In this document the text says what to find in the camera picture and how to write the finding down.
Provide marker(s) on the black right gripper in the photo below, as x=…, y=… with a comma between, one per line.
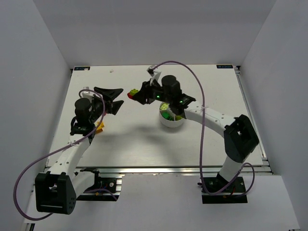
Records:
x=147, y=92

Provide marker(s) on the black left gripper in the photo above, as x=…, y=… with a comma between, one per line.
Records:
x=106, y=102

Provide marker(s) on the lime green lego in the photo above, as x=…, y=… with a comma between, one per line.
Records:
x=133, y=91
x=178, y=117

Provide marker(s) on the pale green curved lego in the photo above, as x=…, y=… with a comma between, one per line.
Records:
x=164, y=106

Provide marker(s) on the dark green lego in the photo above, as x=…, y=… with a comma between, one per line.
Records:
x=167, y=116

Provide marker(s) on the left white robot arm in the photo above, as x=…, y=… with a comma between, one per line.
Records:
x=58, y=189

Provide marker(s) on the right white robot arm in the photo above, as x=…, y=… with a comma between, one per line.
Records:
x=240, y=138

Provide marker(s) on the orange yellow lego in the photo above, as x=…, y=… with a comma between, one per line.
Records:
x=100, y=127

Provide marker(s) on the white round divided container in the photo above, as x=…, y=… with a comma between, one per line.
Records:
x=167, y=123

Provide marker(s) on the blue label sticker left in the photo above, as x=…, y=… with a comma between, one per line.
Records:
x=82, y=68

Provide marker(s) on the blue label sticker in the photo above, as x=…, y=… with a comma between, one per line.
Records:
x=224, y=66
x=82, y=68

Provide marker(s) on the blue label sticker right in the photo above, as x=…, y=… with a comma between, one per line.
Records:
x=224, y=66

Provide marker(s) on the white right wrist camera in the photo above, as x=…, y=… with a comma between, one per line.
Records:
x=154, y=73

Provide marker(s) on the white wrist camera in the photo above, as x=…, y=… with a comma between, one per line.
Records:
x=154, y=73
x=86, y=93

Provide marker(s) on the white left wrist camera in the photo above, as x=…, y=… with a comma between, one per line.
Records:
x=86, y=93

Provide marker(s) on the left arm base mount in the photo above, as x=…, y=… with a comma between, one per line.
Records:
x=103, y=189

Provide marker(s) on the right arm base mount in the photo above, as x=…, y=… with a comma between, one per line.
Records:
x=231, y=195

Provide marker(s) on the aluminium table front rail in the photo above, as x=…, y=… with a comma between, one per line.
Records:
x=185, y=170

